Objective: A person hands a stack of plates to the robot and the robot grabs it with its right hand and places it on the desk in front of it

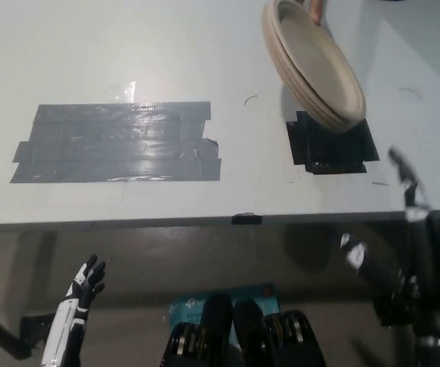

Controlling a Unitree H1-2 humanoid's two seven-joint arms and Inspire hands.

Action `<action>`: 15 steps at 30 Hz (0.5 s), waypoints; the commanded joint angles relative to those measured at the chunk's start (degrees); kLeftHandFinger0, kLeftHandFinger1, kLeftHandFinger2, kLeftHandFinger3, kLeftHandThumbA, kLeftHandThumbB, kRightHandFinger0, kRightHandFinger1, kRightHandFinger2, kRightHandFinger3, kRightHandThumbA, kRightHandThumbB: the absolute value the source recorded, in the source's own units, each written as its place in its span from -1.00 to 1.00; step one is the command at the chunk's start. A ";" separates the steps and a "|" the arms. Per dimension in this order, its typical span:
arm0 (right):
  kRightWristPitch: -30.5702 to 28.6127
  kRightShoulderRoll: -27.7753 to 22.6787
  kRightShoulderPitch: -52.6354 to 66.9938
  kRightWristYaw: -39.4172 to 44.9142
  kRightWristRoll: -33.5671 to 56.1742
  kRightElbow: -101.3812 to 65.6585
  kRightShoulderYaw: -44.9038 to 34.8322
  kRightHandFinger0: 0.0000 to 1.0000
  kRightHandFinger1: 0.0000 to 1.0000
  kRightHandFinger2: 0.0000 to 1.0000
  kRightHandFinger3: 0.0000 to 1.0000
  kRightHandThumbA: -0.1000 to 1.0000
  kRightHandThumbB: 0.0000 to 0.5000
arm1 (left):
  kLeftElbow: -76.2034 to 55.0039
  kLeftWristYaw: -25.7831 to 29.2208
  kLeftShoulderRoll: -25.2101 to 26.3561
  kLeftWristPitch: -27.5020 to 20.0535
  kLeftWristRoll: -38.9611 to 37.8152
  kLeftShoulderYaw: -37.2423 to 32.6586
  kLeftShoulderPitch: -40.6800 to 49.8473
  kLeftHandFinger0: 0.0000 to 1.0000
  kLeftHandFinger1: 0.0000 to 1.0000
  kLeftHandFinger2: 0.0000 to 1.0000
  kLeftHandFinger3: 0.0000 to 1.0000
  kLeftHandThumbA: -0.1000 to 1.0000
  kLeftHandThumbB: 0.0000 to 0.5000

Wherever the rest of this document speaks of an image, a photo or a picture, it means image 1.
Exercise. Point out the teal cardboard box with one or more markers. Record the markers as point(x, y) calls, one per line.
point(189, 306)

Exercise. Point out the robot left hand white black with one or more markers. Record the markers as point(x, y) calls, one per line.
point(75, 302)

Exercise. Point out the beige paper plate stack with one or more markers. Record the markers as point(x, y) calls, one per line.
point(315, 61)

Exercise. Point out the grey duct tape patch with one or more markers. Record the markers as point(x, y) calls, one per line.
point(120, 143)

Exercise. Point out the person hand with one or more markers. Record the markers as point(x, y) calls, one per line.
point(315, 10)

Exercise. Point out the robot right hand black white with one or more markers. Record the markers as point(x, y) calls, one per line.
point(392, 267)

